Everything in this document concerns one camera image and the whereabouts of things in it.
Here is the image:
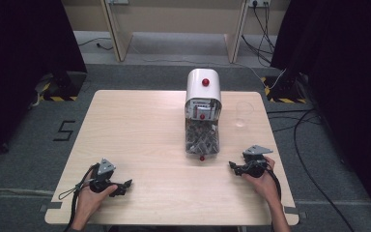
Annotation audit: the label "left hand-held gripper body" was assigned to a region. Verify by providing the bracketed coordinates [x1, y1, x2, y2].
[89, 157, 124, 194]

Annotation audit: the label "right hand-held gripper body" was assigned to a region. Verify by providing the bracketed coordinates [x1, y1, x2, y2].
[242, 144, 274, 179]

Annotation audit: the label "clear drinking glass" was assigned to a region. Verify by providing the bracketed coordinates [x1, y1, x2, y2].
[234, 101, 256, 129]

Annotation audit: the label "clear plastic bag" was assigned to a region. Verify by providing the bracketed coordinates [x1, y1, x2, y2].
[184, 68, 223, 162]

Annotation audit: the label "person's right hand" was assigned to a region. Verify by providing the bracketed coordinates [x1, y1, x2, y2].
[242, 156, 281, 203]

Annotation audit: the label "person's left hand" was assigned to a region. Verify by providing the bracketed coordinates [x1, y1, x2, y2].
[74, 169, 119, 225]

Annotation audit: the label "stand base with hazard tape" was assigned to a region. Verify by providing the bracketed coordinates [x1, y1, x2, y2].
[35, 71, 88, 102]
[260, 74, 307, 104]

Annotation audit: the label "dark curtain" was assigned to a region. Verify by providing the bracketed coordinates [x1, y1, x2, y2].
[270, 0, 371, 226]
[0, 0, 88, 170]

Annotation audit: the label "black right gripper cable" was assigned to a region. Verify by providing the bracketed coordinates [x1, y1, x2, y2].
[262, 157, 283, 201]

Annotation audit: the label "black floor cables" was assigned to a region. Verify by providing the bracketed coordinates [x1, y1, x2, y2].
[266, 108, 357, 232]

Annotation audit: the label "thin white floor cable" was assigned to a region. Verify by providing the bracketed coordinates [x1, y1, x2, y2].
[140, 57, 287, 91]

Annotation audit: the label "bundle of black wall cables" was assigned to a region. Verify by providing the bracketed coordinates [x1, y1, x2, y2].
[241, 1, 276, 66]

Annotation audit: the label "black floor cable with plug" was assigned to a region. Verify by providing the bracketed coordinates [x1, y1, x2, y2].
[77, 36, 114, 51]

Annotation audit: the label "white wall socket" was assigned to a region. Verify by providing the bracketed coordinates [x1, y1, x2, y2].
[247, 0, 271, 8]

